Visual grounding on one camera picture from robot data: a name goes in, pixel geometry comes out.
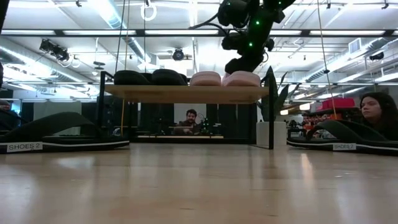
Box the pink slide sandal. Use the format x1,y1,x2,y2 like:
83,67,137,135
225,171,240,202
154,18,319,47
189,71,223,87
221,70,262,87

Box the black slide sandal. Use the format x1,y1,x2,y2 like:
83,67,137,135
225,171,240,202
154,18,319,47
151,68,188,86
113,70,152,86

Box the green potted plant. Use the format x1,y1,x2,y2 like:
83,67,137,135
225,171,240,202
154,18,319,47
257,65,302,123

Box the round black ceiling spotlight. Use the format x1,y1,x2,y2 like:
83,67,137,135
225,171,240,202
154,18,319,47
172,48,185,62

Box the white planter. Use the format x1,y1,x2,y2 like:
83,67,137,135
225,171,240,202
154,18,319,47
256,121,288,147

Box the person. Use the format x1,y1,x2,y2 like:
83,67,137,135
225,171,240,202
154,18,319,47
173,108,202,136
0,98,22,131
359,91,398,141

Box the cluttered storage rack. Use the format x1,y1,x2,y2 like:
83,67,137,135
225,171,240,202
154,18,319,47
287,107,363,139

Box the red storage bin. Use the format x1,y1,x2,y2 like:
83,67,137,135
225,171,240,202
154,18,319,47
316,97,356,112

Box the wooden background table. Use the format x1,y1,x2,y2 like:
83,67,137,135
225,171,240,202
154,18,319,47
136,133,224,140

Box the white ceiling vent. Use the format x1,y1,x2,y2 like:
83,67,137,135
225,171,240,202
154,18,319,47
348,37,363,54

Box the black flip-flop with label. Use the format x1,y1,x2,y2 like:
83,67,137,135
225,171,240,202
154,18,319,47
0,111,131,155
286,119,398,156

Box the black ceiling track light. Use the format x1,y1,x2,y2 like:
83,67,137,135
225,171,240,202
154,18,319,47
39,39,70,62

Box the wooden shelf with black frame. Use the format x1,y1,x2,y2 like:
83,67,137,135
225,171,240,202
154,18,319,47
95,70,276,150

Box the tan hanging rope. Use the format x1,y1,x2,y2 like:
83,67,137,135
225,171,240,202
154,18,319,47
316,0,339,119

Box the white cable loop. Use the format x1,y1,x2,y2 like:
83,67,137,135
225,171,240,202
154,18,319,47
140,2,157,22

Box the black hanging cable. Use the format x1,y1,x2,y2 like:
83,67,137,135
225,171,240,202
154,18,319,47
114,0,126,74

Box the silver ceiling duct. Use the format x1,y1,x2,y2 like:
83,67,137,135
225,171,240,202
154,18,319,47
88,0,159,68

